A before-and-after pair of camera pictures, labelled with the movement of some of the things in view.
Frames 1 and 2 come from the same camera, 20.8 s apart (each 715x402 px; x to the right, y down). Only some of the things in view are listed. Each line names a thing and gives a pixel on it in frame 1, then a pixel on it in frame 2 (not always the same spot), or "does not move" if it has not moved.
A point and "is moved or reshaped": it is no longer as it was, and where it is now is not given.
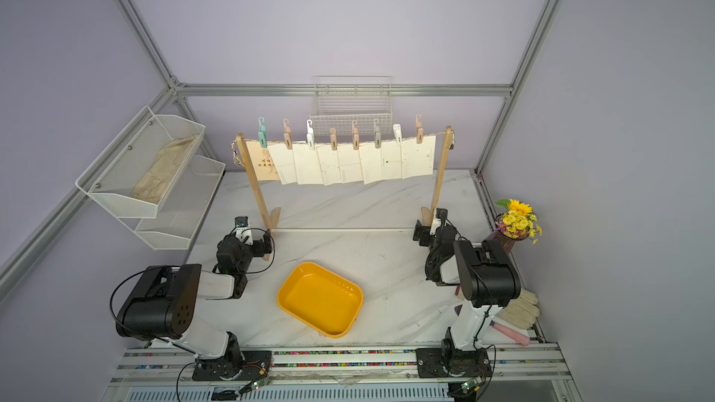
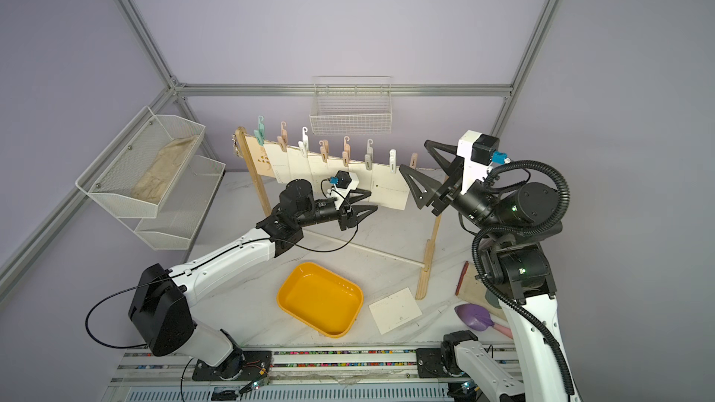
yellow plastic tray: (320, 300) does not move
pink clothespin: (333, 139) -> (324, 149)
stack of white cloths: (417, 159) -> (395, 310)
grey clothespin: (377, 134) -> (369, 157)
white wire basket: (340, 100) does not move
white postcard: (371, 164) is moved or reshaped
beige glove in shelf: (155, 176) does not move
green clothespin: (262, 134) does not move
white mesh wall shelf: (159, 179) does not move
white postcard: (391, 160) -> (387, 188)
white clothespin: (397, 133) -> (393, 160)
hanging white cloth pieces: (284, 163) does not move
